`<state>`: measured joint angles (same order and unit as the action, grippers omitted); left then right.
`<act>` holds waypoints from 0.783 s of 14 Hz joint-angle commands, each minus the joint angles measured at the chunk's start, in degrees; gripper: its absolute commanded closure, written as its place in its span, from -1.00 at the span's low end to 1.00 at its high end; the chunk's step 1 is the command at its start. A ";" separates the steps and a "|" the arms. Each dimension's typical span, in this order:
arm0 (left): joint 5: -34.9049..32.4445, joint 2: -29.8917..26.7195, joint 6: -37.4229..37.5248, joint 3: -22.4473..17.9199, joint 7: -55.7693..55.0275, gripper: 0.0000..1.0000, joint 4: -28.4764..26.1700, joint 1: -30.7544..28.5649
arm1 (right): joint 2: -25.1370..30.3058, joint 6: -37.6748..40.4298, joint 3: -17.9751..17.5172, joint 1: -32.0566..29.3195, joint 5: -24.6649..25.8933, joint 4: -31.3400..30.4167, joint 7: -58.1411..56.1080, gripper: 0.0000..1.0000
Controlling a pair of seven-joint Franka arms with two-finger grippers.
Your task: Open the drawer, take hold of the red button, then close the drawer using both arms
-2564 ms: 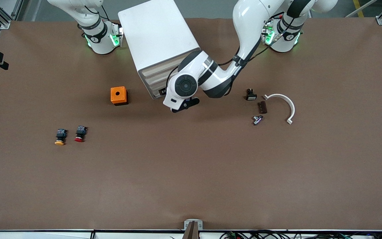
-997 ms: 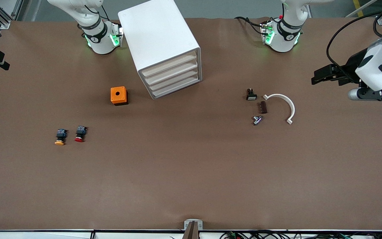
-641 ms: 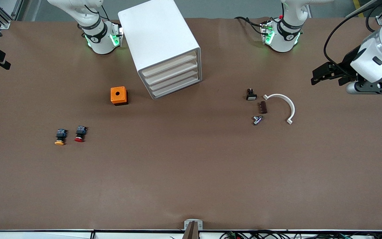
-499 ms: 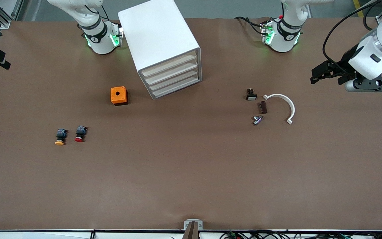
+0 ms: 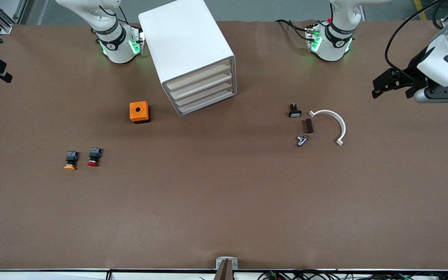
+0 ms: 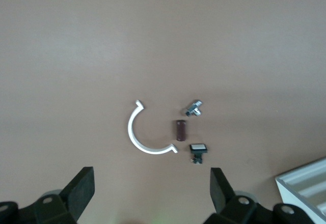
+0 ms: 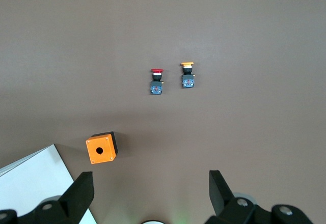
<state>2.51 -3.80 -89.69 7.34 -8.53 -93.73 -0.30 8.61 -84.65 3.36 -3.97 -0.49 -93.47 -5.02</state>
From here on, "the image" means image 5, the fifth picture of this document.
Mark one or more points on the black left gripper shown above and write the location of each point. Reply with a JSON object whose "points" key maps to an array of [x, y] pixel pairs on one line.
{"points": [[415, 67]]}

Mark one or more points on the red push button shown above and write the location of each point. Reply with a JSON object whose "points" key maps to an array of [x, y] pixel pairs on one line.
{"points": [[93, 155]]}

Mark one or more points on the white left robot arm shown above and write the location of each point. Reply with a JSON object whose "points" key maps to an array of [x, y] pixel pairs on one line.
{"points": [[335, 42]]}

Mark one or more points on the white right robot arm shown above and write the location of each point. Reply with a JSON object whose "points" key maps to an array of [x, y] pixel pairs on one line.
{"points": [[117, 42]]}

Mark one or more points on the black white push button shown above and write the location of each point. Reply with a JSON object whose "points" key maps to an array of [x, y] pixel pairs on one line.
{"points": [[294, 113]]}

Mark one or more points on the yellow push button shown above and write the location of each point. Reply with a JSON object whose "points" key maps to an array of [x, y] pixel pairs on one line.
{"points": [[70, 157]]}

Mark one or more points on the brown terminal block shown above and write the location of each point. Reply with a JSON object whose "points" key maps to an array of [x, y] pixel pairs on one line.
{"points": [[308, 126]]}

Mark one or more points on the orange box with hole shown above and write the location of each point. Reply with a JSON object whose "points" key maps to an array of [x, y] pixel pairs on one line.
{"points": [[138, 111]]}

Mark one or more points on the brown table cover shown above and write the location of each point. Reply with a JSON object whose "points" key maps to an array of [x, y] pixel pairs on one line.
{"points": [[224, 202]]}

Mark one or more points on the white curved bracket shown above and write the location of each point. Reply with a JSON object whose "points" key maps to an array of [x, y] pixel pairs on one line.
{"points": [[327, 112]]}

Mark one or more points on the silver key switch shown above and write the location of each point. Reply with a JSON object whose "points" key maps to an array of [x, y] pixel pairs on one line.
{"points": [[301, 140]]}

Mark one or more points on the white table edge rail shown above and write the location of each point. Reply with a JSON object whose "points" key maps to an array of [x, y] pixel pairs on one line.
{"points": [[33, 275]]}

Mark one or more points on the metal mount bracket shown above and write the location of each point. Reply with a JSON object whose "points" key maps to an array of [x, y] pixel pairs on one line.
{"points": [[226, 263]]}

